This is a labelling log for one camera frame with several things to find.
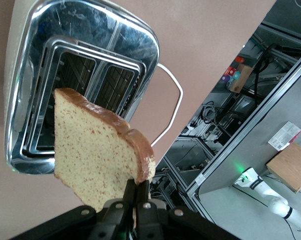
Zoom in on bread slice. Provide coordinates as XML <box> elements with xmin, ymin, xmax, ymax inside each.
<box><xmin>52</xmin><ymin>87</ymin><xmax>157</xmax><ymax>214</ymax></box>

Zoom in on colourful toy pieces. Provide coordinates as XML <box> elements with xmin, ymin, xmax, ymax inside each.
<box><xmin>220</xmin><ymin>66</ymin><xmax>242</xmax><ymax>86</ymax></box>

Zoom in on wooden block with hole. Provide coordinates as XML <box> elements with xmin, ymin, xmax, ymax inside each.
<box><xmin>228</xmin><ymin>62</ymin><xmax>253</xmax><ymax>94</ymax></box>

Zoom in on light plywood box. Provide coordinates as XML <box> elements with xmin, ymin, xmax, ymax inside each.
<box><xmin>265</xmin><ymin>141</ymin><xmax>301</xmax><ymax>194</ymax></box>

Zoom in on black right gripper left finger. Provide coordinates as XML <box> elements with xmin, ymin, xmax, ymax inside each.
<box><xmin>96</xmin><ymin>179</ymin><xmax>138</xmax><ymax>240</ymax></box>

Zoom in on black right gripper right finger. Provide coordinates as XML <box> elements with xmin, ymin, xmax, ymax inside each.
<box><xmin>135</xmin><ymin>179</ymin><xmax>169</xmax><ymax>240</ymax></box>

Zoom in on grey aluminium frame beam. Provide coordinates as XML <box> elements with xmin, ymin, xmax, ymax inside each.
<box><xmin>185</xmin><ymin>49</ymin><xmax>301</xmax><ymax>201</ymax></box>

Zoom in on printed paper label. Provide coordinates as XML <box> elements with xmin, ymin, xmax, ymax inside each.
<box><xmin>267</xmin><ymin>120</ymin><xmax>301</xmax><ymax>151</ymax></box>

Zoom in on white toaster power cord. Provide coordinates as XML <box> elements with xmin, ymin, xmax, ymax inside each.
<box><xmin>149</xmin><ymin>63</ymin><xmax>184</xmax><ymax>149</ymax></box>

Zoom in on cream chrome two-slot toaster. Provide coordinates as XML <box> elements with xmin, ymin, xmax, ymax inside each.
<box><xmin>2</xmin><ymin>0</ymin><xmax>161</xmax><ymax>176</ymax></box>

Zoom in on coiled grey cable bundle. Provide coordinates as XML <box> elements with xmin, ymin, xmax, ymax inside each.
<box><xmin>201</xmin><ymin>100</ymin><xmax>220</xmax><ymax>124</ymax></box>

